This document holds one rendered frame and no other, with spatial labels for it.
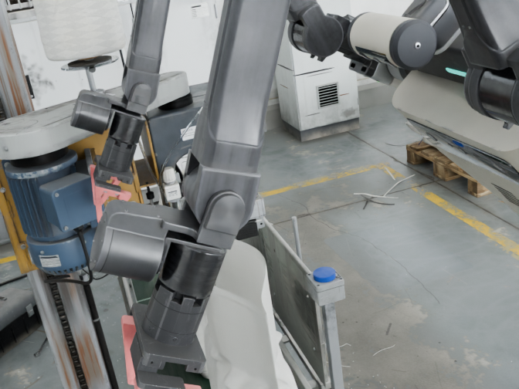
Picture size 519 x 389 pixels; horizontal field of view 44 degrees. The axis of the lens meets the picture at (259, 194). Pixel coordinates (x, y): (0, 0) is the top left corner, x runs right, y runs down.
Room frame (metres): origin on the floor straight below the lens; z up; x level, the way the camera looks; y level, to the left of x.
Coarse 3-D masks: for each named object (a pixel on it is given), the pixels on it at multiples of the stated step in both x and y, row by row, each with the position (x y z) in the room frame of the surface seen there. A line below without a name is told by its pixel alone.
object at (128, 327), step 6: (126, 318) 0.62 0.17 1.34; (132, 318) 0.62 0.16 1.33; (126, 324) 0.61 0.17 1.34; (132, 324) 0.61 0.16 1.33; (126, 330) 0.60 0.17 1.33; (132, 330) 0.61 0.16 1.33; (126, 336) 0.60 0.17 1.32; (132, 336) 0.61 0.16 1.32; (126, 342) 0.60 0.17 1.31; (126, 348) 0.60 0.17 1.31; (126, 354) 0.60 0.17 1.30; (126, 360) 0.60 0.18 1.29; (126, 366) 0.60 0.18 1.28; (132, 366) 0.60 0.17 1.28; (132, 372) 0.60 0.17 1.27; (132, 378) 0.60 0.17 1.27; (132, 384) 0.60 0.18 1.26
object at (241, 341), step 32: (256, 256) 1.30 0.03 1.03; (224, 288) 1.42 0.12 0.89; (256, 288) 1.32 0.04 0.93; (224, 320) 1.15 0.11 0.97; (256, 320) 1.06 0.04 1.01; (224, 352) 1.17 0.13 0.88; (256, 352) 1.08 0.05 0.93; (224, 384) 1.13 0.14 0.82; (256, 384) 1.08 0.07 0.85; (288, 384) 1.08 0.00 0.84
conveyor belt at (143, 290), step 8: (136, 280) 2.48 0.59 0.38; (152, 280) 2.46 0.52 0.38; (136, 288) 2.41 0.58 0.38; (144, 288) 2.40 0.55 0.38; (152, 288) 2.39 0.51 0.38; (136, 296) 2.34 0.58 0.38; (144, 296) 2.33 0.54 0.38; (168, 368) 1.82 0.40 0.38; (176, 368) 1.81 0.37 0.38; (184, 368) 1.81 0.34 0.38; (176, 376) 1.77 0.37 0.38; (184, 376) 1.76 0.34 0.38; (192, 376) 1.76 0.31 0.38; (200, 376) 1.75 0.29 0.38; (192, 384) 1.71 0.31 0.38; (200, 384) 1.71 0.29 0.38; (208, 384) 1.70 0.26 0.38
